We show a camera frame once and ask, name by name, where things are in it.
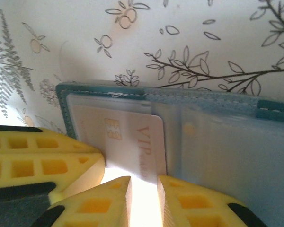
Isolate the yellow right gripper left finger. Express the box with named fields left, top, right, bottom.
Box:
left=32, top=176, right=133, bottom=227

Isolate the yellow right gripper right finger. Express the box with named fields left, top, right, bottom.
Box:
left=157, top=175, right=268, bottom=227

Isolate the blue card holder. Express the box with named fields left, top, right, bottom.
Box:
left=0, top=81, right=284, bottom=227

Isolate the white pink-print credit card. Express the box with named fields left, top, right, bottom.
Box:
left=73, top=105, right=168, bottom=188

